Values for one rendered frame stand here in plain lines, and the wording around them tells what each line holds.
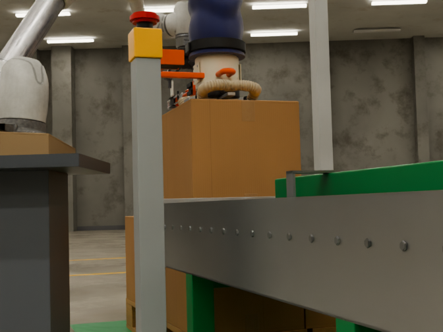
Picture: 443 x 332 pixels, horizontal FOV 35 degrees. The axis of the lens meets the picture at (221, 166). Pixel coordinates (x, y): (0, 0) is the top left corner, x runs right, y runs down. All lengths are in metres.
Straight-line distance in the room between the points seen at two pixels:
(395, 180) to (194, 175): 1.30
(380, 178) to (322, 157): 4.71
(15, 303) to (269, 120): 1.03
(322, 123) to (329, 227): 4.81
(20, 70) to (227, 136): 0.72
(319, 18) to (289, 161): 3.68
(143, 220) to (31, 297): 0.77
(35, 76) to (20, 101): 0.10
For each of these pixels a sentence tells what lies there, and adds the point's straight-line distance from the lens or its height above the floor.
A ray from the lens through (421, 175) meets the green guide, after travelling 1.10.
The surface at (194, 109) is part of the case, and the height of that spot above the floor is 0.91.
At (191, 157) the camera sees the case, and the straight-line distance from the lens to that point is 2.38.
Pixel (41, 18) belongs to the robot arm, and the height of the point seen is 1.29.
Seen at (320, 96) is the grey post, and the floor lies 1.47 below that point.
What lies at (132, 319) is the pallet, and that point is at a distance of 3.44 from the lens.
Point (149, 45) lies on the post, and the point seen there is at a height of 0.96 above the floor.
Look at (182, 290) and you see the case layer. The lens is 2.53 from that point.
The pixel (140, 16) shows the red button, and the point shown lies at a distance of 1.68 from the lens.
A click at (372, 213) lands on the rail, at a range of 1.01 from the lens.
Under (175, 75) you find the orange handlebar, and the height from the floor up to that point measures 1.07.
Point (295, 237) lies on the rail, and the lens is 1.25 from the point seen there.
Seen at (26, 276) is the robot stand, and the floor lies 0.38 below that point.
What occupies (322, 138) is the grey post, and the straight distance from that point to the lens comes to 5.91.
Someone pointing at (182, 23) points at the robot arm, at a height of 1.38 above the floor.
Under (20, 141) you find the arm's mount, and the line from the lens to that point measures 2.27.
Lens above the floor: 0.58
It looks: 3 degrees up
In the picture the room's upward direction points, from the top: 2 degrees counter-clockwise
